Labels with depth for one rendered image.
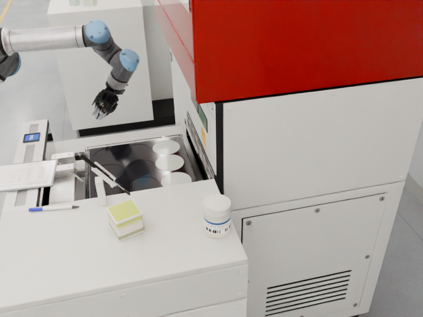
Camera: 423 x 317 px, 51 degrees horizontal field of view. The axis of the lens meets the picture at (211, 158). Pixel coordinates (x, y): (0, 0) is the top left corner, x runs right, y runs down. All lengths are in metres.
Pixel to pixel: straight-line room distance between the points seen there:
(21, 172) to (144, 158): 0.41
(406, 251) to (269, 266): 1.13
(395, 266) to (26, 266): 1.90
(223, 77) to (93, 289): 0.63
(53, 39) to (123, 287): 0.91
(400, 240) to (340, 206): 1.12
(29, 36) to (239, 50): 0.78
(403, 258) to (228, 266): 1.63
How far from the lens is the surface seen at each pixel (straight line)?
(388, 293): 2.43
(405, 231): 2.80
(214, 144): 1.30
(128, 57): 1.68
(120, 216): 1.16
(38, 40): 1.66
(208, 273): 1.12
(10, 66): 1.83
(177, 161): 1.57
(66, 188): 1.56
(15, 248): 1.26
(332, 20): 1.27
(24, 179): 1.49
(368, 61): 1.38
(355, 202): 1.66
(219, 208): 1.11
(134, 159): 1.60
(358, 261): 1.90
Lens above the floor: 1.78
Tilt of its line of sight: 34 degrees down
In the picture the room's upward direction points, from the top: 1 degrees counter-clockwise
